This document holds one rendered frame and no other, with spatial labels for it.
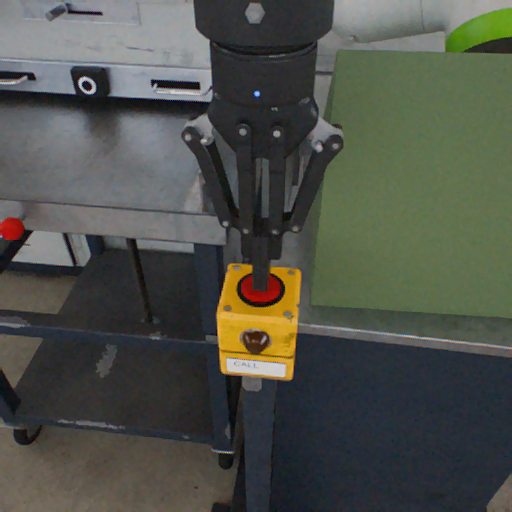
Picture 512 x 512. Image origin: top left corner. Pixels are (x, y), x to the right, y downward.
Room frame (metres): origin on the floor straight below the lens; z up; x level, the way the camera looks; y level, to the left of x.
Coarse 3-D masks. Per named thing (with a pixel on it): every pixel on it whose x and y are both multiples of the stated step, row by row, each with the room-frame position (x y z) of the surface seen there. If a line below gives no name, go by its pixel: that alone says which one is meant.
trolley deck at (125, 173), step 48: (0, 96) 0.94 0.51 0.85; (48, 96) 0.95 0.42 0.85; (0, 144) 0.75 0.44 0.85; (48, 144) 0.75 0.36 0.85; (96, 144) 0.75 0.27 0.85; (144, 144) 0.75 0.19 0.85; (0, 192) 0.60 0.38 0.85; (48, 192) 0.60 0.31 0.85; (96, 192) 0.60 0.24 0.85; (144, 192) 0.60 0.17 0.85; (192, 240) 0.55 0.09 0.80
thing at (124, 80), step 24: (0, 72) 0.93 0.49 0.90; (24, 72) 0.92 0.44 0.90; (48, 72) 0.92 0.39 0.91; (120, 72) 0.90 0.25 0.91; (144, 72) 0.89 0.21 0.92; (168, 72) 0.89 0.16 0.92; (192, 72) 0.88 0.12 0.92; (120, 96) 0.90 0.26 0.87; (144, 96) 0.89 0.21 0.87; (168, 96) 0.89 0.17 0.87; (192, 96) 0.88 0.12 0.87
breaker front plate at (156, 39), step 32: (0, 0) 0.94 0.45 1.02; (32, 0) 0.93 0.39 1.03; (64, 0) 0.92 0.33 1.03; (96, 0) 0.91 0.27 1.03; (192, 0) 0.89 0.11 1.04; (0, 32) 0.94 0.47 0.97; (32, 32) 0.93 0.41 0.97; (64, 32) 0.92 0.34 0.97; (96, 32) 0.92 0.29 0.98; (128, 32) 0.91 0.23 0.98; (160, 32) 0.90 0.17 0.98; (192, 32) 0.89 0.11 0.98; (160, 64) 0.90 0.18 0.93; (192, 64) 0.89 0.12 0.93
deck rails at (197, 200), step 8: (216, 136) 0.66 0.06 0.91; (216, 144) 0.66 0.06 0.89; (224, 144) 0.72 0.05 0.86; (224, 152) 0.72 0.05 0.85; (224, 160) 0.69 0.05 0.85; (200, 176) 0.55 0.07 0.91; (192, 184) 0.62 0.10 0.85; (200, 184) 0.55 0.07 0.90; (192, 192) 0.60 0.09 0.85; (200, 192) 0.55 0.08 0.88; (184, 200) 0.58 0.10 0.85; (192, 200) 0.58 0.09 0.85; (200, 200) 0.58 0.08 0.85; (208, 200) 0.58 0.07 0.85; (184, 208) 0.56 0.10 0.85; (192, 208) 0.56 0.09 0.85; (200, 208) 0.56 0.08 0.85; (208, 208) 0.56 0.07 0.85
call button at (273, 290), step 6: (270, 276) 0.36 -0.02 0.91; (246, 282) 0.35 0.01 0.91; (270, 282) 0.35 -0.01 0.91; (276, 282) 0.35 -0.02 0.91; (246, 288) 0.34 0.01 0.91; (270, 288) 0.34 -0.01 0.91; (276, 288) 0.34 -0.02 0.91; (246, 294) 0.34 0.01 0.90; (252, 294) 0.34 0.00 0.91; (258, 294) 0.34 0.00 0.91; (264, 294) 0.34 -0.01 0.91; (270, 294) 0.34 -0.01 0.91; (276, 294) 0.34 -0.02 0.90; (252, 300) 0.33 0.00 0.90; (258, 300) 0.33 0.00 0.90; (264, 300) 0.33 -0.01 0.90; (270, 300) 0.33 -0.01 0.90
